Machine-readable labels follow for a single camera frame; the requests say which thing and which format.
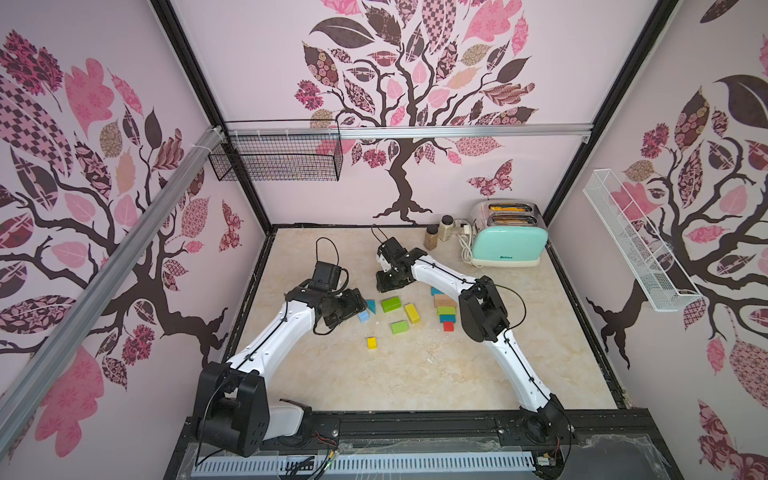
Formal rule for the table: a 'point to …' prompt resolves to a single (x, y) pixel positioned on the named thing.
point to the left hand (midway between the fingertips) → (356, 314)
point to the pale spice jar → (446, 227)
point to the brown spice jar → (431, 237)
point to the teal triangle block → (372, 304)
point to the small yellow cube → (372, 343)
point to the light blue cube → (364, 316)
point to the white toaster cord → (468, 247)
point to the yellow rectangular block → (412, 312)
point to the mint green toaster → (507, 233)
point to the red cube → (448, 326)
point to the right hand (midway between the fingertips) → (383, 287)
